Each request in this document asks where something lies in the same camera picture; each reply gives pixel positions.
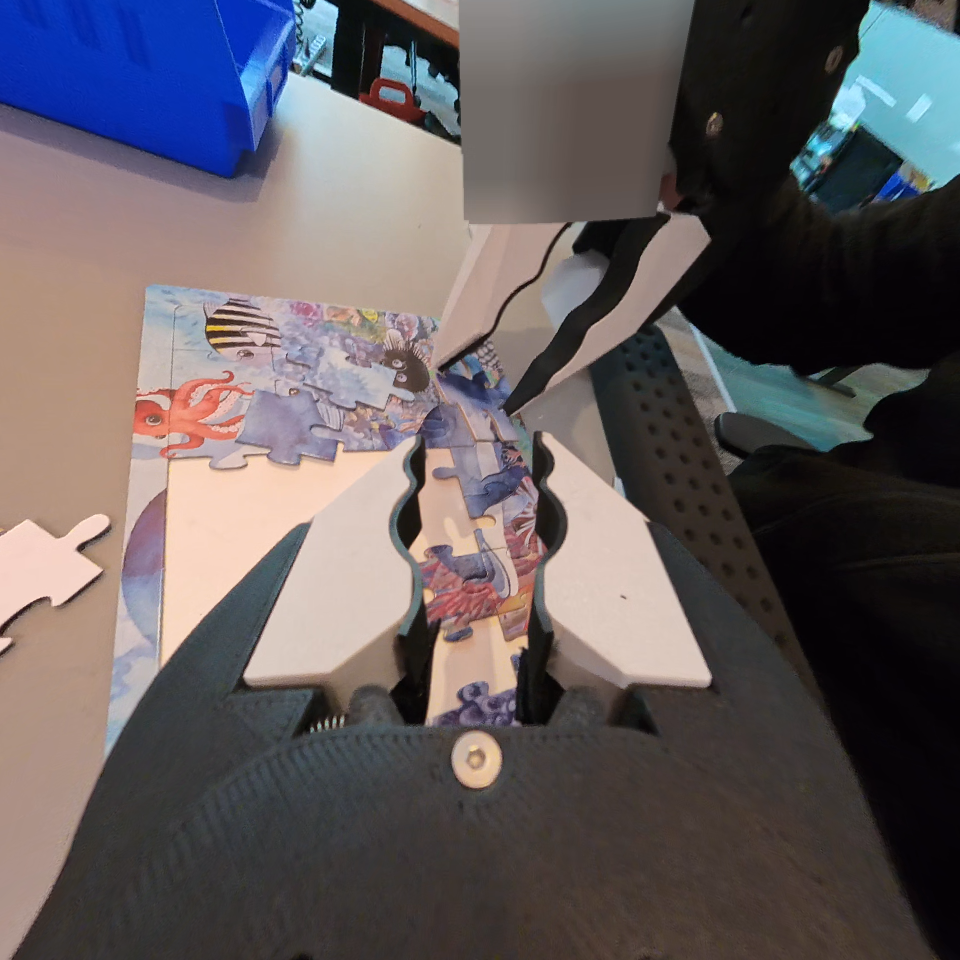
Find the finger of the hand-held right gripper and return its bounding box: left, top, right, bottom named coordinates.
left=501, top=212, right=712, bottom=417
left=435, top=222, right=571, bottom=374

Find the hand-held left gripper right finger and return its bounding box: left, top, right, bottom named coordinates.
left=516, top=431, right=714, bottom=723

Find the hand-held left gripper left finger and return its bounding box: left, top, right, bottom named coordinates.
left=242, top=437, right=432, bottom=708

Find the sea animals jigsaw puzzle board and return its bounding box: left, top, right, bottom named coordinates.
left=105, top=283, right=541, bottom=729

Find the blue purple puzzle piece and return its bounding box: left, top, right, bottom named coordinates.
left=210, top=390, right=344, bottom=470

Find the white puzzle piece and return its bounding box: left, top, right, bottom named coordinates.
left=0, top=513, right=112, bottom=655

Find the person's right forearm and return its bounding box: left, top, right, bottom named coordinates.
left=675, top=172, right=960, bottom=376

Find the black perforated chair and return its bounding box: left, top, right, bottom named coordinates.
left=591, top=324, right=826, bottom=691

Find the red tool case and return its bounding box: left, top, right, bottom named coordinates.
left=360, top=77, right=430, bottom=125

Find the wooden edged table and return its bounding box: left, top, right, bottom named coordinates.
left=371, top=0, right=462, bottom=50

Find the blue plastic bin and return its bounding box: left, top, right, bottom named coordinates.
left=0, top=0, right=299, bottom=179

